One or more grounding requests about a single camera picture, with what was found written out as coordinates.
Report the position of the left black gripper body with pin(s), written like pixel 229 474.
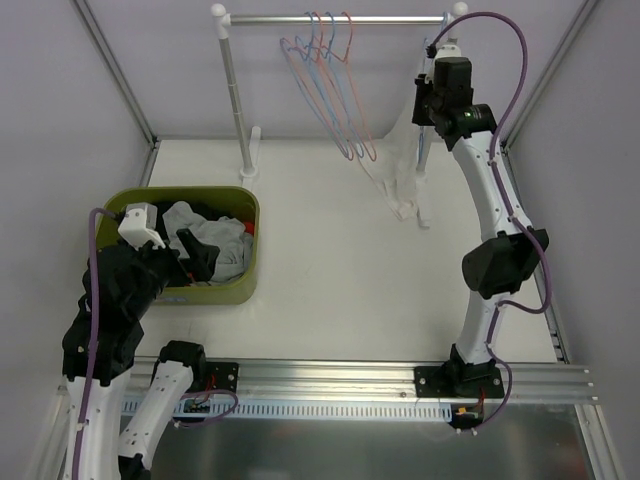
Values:
pixel 176 261

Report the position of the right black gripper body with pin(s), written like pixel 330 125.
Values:
pixel 422 103

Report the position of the white tank top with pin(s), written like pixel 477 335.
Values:
pixel 400 170

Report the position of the grey tank top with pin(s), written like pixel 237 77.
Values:
pixel 227 233

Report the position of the red tank top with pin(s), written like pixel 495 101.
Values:
pixel 250 228

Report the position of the black tank top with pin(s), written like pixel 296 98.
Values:
pixel 192 210

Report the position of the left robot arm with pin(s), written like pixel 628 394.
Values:
pixel 99 350

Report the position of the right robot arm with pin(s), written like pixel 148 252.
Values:
pixel 510 248

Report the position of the olive green plastic basket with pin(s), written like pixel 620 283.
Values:
pixel 243 205

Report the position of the white and silver clothes rack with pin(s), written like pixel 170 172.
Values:
pixel 300 56

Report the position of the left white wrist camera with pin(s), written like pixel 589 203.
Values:
pixel 138 226

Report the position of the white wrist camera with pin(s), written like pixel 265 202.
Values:
pixel 434 53
pixel 138 226

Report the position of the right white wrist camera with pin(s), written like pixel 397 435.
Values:
pixel 434 53

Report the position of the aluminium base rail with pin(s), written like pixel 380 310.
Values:
pixel 538 383

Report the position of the white slotted cable duct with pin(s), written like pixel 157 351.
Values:
pixel 412 410

